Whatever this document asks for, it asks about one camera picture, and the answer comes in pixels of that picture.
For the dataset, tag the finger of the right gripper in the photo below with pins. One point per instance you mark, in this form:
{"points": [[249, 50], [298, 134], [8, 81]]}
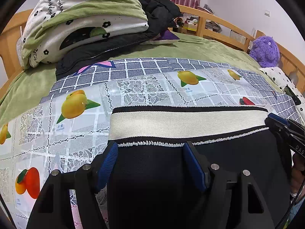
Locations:
{"points": [[278, 119], [278, 128]]}

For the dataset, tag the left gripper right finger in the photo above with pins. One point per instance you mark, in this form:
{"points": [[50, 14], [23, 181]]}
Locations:
{"points": [[228, 199]]}

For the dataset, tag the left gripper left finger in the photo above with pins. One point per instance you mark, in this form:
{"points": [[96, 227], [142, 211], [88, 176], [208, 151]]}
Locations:
{"points": [[52, 208]]}

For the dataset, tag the black pants white waistband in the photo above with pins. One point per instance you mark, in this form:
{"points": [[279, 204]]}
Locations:
{"points": [[151, 186]]}

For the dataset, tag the person right hand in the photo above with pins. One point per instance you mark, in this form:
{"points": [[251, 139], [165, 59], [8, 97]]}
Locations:
{"points": [[297, 173]]}

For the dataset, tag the white flower print pillow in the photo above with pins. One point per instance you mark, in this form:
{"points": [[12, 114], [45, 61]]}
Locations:
{"points": [[287, 86]]}

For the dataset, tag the purple plush toy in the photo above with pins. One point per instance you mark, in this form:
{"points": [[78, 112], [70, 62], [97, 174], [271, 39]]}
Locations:
{"points": [[265, 51]]}

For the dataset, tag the fruit print plastic tablecloth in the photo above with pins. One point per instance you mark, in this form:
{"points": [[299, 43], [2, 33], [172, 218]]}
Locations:
{"points": [[70, 126]]}

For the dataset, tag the green bed sheet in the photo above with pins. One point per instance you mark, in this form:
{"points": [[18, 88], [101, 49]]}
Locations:
{"points": [[190, 52]]}

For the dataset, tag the purple white cushion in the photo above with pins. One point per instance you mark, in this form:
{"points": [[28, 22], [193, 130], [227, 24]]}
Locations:
{"points": [[166, 37]]}

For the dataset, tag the black jacket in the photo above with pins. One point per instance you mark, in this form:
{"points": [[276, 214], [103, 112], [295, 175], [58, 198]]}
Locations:
{"points": [[160, 14]]}

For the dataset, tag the folded white green quilt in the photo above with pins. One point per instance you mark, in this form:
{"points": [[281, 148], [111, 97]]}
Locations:
{"points": [[55, 27]]}

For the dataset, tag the wall radiator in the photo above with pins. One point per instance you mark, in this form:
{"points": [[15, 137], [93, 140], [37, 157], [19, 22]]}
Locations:
{"points": [[236, 36]]}

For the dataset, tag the wooden bed frame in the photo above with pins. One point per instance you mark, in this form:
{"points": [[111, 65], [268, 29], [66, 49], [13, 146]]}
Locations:
{"points": [[208, 26]]}

